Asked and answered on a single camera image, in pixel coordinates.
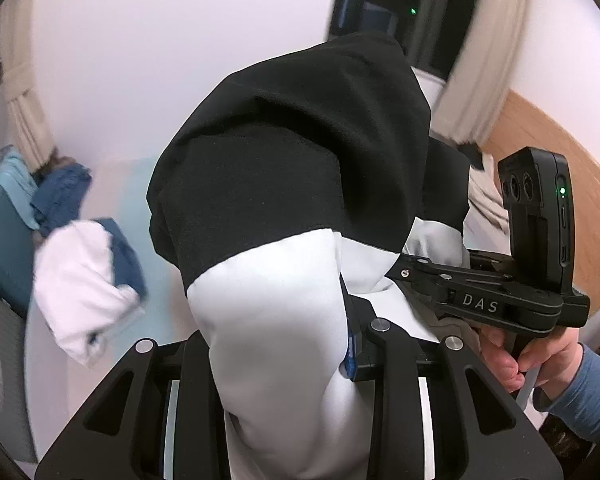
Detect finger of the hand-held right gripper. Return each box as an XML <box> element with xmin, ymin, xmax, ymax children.
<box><xmin>387</xmin><ymin>254</ymin><xmax>473</xmax><ymax>313</ymax></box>

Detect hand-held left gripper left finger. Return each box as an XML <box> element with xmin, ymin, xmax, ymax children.
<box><xmin>35</xmin><ymin>332</ymin><xmax>231</xmax><ymax>480</ymax></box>

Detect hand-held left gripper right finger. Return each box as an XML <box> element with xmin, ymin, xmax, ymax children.
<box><xmin>341</xmin><ymin>294</ymin><xmax>576</xmax><ymax>480</ymax></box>

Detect white and black jacket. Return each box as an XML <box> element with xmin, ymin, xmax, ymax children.
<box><xmin>147</xmin><ymin>30</ymin><xmax>473</xmax><ymax>480</ymax></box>

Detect person's right forearm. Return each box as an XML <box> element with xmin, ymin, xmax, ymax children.
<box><xmin>532</xmin><ymin>344</ymin><xmax>600</xmax><ymax>444</ymax></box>

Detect white and blue clothes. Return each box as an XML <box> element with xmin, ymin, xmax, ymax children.
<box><xmin>31</xmin><ymin>217</ymin><xmax>149</xmax><ymax>367</ymax></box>

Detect person's right hand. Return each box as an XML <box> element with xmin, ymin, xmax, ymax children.
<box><xmin>480</xmin><ymin>325</ymin><xmax>586</xmax><ymax>398</ymax></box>

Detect beige garment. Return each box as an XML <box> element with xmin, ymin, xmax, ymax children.
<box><xmin>461</xmin><ymin>145</ymin><xmax>512</xmax><ymax>257</ymax></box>

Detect wooden headboard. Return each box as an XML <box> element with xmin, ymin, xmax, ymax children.
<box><xmin>480</xmin><ymin>87</ymin><xmax>600</xmax><ymax>321</ymax></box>

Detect beige curtain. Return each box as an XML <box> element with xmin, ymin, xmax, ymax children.
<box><xmin>429</xmin><ymin>0</ymin><xmax>537</xmax><ymax>147</ymax></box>
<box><xmin>0</xmin><ymin>0</ymin><xmax>57</xmax><ymax>172</ymax></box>

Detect striped mattress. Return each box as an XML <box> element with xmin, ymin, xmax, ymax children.
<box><xmin>22</xmin><ymin>155</ymin><xmax>216</xmax><ymax>463</ymax></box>

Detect teal suitcase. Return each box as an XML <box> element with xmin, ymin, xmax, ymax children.
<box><xmin>0</xmin><ymin>147</ymin><xmax>42</xmax><ymax>319</ymax></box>

